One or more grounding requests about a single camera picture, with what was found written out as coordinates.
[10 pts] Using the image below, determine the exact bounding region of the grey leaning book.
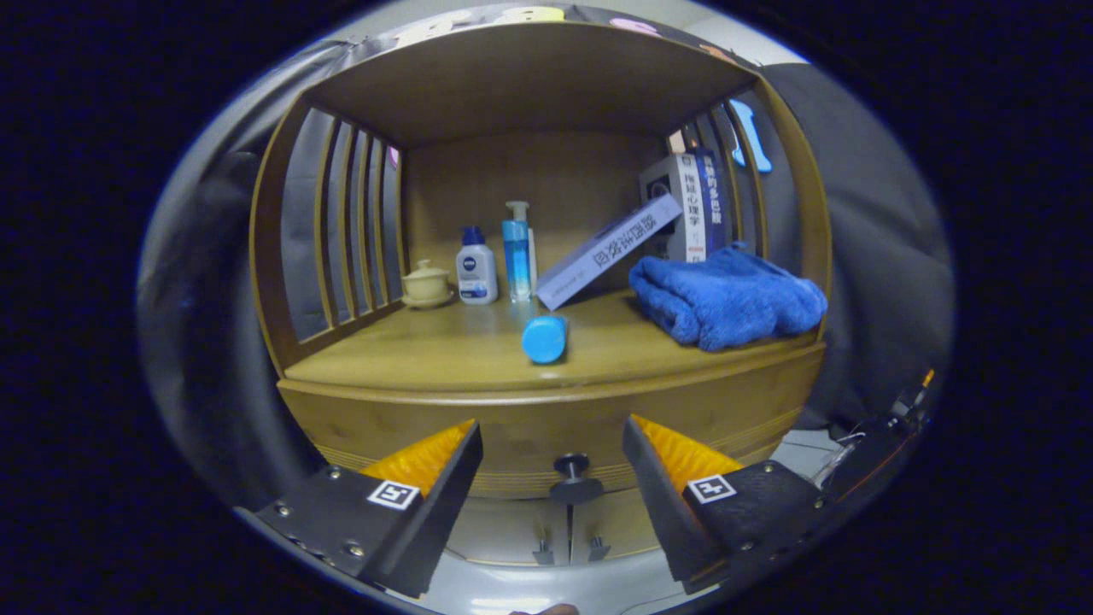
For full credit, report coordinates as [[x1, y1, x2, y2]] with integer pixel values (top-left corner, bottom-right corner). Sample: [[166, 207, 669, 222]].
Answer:
[[535, 193, 684, 312]]

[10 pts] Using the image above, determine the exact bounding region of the blue pump bottle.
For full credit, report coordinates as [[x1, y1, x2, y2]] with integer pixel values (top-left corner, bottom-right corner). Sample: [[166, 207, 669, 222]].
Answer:
[[501, 201, 537, 303]]

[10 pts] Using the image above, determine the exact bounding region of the white lotion bottle blue cap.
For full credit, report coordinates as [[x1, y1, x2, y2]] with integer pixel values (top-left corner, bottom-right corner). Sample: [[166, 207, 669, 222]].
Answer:
[[455, 225, 500, 306]]

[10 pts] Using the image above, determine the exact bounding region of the white standing book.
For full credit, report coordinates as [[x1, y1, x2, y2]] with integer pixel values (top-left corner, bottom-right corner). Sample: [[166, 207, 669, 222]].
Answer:
[[639, 154, 710, 264]]

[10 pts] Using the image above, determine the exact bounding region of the beige lidded teacup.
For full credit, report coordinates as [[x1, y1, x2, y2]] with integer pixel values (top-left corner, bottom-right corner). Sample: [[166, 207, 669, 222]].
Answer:
[[401, 259, 455, 309]]

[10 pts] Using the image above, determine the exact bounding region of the bundle of thin wires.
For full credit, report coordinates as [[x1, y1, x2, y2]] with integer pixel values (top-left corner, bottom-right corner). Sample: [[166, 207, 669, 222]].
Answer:
[[811, 431, 863, 479]]

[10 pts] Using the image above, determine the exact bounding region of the black and orange gripper device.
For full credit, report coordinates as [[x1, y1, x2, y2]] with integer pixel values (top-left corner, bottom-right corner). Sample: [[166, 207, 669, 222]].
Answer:
[[888, 367, 936, 424]]

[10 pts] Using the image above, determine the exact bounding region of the wooden cabinet door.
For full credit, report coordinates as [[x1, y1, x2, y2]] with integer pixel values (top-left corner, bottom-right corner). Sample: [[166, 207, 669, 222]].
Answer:
[[570, 491, 667, 560], [448, 500, 571, 566]]

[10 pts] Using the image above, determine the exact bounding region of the dark blue standing book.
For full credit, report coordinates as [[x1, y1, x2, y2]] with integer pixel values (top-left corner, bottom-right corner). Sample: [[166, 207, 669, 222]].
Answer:
[[696, 149, 727, 253]]

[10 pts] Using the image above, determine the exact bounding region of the wooden countertop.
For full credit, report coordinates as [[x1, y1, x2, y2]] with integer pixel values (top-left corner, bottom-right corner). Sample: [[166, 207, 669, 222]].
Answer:
[[282, 286, 825, 394]]

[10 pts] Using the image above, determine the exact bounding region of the blue folded towel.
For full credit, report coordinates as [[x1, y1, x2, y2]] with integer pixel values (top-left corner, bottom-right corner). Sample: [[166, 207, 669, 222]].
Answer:
[[629, 242, 829, 353]]

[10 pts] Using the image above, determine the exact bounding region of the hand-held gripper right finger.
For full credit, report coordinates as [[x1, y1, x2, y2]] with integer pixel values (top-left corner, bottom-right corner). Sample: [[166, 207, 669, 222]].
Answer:
[[622, 414, 842, 595]]

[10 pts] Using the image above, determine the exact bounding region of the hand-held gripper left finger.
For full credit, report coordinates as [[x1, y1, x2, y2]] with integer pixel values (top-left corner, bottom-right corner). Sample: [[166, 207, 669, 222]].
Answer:
[[254, 419, 483, 599]]

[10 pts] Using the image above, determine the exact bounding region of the black backdrop cloth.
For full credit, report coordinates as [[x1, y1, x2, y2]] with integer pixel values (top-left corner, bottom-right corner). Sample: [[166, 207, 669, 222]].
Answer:
[[137, 4, 956, 513]]

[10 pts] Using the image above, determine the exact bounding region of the blue cylindrical container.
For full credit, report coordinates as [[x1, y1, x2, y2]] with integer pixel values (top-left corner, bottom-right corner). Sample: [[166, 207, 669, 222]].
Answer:
[[522, 314, 570, 365]]

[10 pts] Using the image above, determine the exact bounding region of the wooden drawer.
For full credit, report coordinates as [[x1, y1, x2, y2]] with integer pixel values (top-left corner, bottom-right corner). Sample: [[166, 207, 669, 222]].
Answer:
[[278, 342, 827, 505]]

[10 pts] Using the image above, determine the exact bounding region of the black flat board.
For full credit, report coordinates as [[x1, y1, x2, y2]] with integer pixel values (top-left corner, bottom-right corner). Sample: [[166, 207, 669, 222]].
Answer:
[[824, 410, 932, 505]]

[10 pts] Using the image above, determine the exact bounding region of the wooden cabinet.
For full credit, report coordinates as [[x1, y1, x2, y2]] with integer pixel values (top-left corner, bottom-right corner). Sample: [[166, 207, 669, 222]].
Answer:
[[249, 21, 833, 566]]

